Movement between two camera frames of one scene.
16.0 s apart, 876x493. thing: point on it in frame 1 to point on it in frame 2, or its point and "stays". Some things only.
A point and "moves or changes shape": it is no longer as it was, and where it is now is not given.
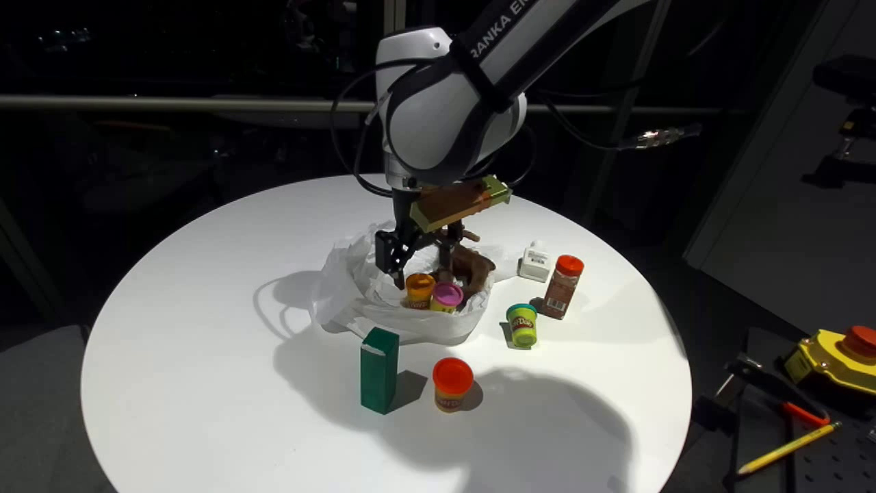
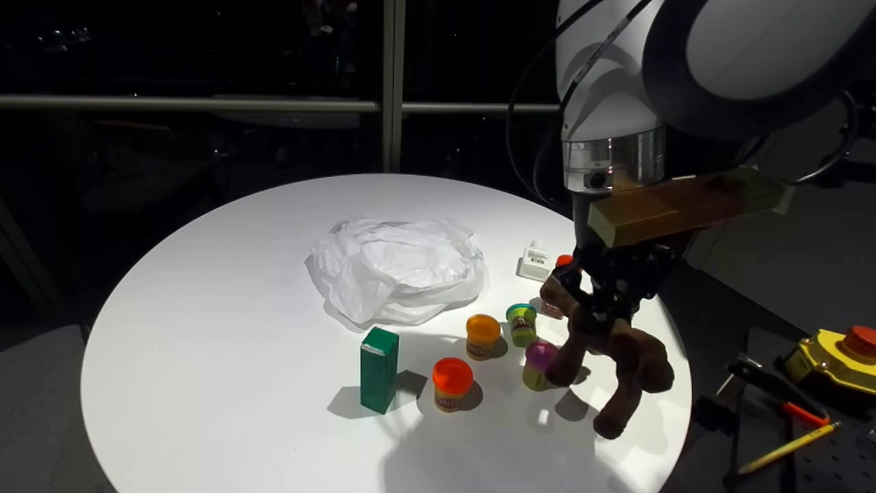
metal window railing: [277, 104] stays
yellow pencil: [790, 447] stays
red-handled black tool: [779, 391] stays
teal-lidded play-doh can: [520, 324] stays
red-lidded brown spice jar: [563, 286] stays
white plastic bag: [360, 298] moves or changes shape
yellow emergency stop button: [846, 358] stays
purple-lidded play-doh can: [446, 298] to [537, 360]
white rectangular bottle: [535, 264] stays
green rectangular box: [379, 371] stays
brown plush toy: [472, 271] to [635, 360]
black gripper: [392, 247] to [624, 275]
